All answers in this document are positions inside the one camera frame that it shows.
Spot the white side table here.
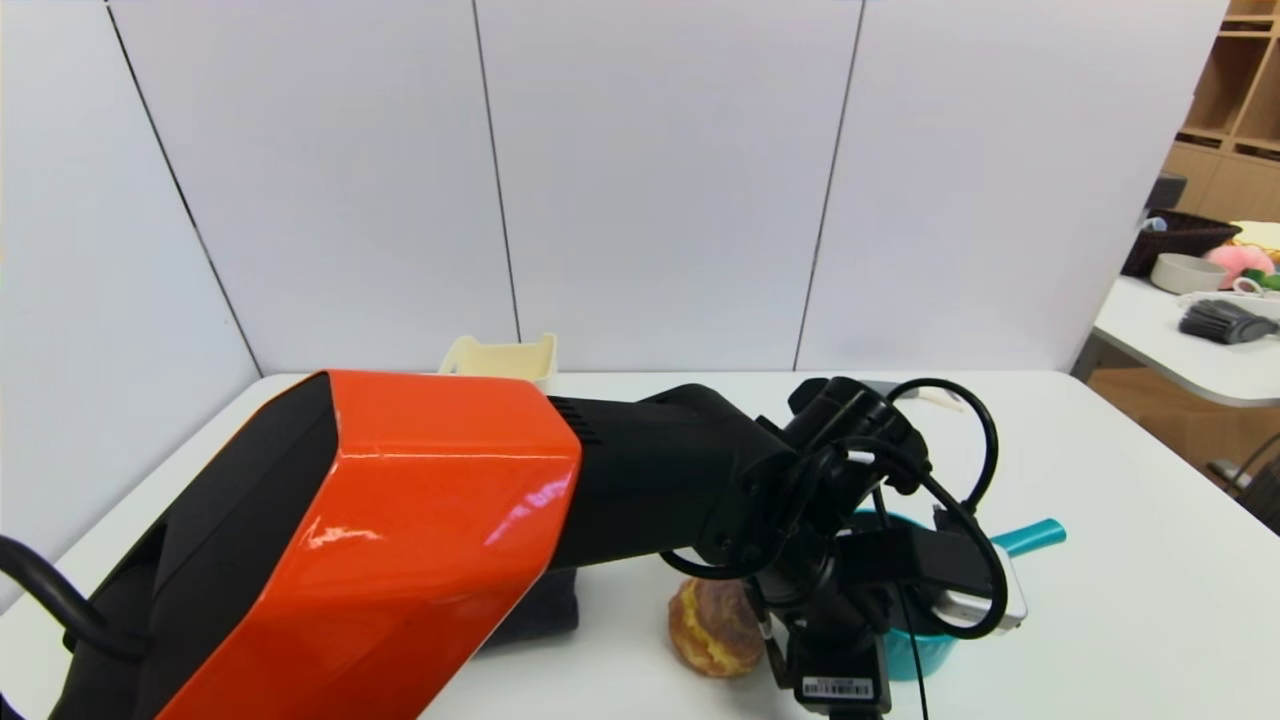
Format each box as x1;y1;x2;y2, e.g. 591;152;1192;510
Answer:
1070;274;1280;409

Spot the black bristle brush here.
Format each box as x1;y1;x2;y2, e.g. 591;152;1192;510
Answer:
1178;299;1280;346

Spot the grey round bowl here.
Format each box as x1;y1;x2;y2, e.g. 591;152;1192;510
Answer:
1149;253;1228;296

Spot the wooden shelf cabinet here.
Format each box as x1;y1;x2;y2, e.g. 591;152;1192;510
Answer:
1160;0;1280;224

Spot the folded dark grey towel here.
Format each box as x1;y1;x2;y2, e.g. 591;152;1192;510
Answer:
478;566;582;651

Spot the teal saucepan with handle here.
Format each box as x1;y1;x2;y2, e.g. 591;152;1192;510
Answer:
848;508;1067;683

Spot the black chair base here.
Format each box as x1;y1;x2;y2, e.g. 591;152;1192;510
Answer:
1204;430;1280;541

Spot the dark woven basket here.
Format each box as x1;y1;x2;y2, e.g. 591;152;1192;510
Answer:
1121;209;1243;279

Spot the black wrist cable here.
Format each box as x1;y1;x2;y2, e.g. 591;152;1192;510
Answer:
660;377;1011;720

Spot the pink plush toy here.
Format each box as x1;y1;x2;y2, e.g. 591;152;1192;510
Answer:
1204;243;1277;290

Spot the grey handled peeler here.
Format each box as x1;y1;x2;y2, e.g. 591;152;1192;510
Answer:
862;379;968;413

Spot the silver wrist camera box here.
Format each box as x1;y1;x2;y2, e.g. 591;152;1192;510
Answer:
935;540;1029;633

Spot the cream plastic square box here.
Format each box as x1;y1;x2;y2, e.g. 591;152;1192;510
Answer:
439;333;559;393

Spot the toy cream puff bread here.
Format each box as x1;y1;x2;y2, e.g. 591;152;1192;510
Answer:
668;576;769;680

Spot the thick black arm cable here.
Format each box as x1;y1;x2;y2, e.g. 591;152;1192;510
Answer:
0;534;146;663

